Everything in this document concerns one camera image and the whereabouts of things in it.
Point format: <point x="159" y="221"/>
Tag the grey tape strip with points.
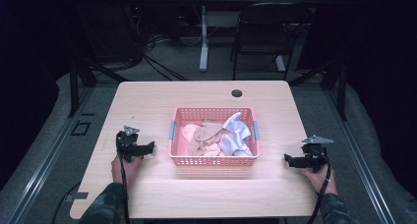
<point x="78" y="196"/>

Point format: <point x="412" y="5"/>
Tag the pink plastic basket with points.
<point x="213" y="161"/>

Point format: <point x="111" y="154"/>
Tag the beige sock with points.
<point x="205" y="134"/>

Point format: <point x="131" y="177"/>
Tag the pink sock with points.
<point x="188" y="132"/>

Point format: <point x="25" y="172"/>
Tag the person's right hand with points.
<point x="316" y="181"/>

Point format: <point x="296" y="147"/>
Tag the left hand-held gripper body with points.
<point x="126" y="142"/>

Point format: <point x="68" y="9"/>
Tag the person's left hand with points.
<point x="129" y="171"/>

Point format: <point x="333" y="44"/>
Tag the white desk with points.
<point x="204" y="37"/>

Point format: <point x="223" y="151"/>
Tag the black metal stand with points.
<point x="74" y="86"/>
<point x="341" y="89"/>

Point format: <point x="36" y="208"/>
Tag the black folding chair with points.
<point x="272" y="27"/>

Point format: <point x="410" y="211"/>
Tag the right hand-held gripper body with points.
<point x="314" y="153"/>

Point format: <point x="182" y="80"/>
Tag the black tape square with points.
<point x="80" y="128"/>

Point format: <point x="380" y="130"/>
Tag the lavender sock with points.
<point x="236" y="135"/>

